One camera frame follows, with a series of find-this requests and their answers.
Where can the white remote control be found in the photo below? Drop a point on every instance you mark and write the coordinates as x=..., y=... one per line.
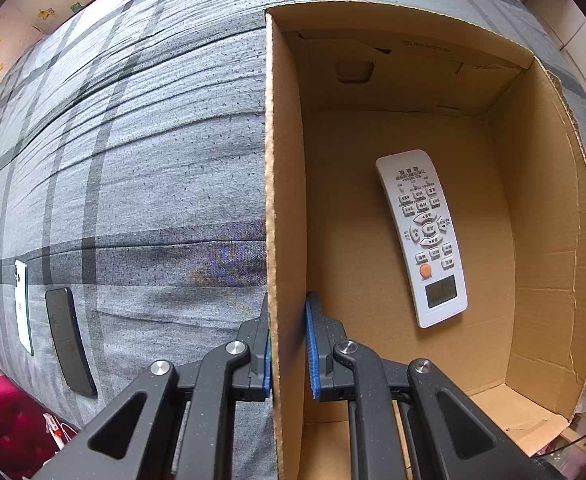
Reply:
x=438, y=305

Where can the black smartphone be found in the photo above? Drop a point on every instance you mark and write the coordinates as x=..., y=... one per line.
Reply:
x=70, y=345

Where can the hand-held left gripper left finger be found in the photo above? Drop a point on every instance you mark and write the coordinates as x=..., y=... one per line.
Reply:
x=266, y=360

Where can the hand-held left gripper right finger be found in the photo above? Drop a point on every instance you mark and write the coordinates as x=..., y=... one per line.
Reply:
x=313, y=350

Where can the white smartphone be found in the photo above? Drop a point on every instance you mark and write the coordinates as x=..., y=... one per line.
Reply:
x=23, y=310

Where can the red cloth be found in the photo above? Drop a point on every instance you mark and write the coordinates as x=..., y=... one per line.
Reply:
x=8, y=425

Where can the brown cardboard box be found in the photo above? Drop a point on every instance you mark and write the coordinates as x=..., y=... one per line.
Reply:
x=353, y=210

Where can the cream wardrobe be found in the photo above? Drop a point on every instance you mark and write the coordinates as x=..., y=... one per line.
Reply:
x=573, y=35

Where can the grey plaid bed sheet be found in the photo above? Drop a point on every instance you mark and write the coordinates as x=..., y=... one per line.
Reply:
x=148, y=160

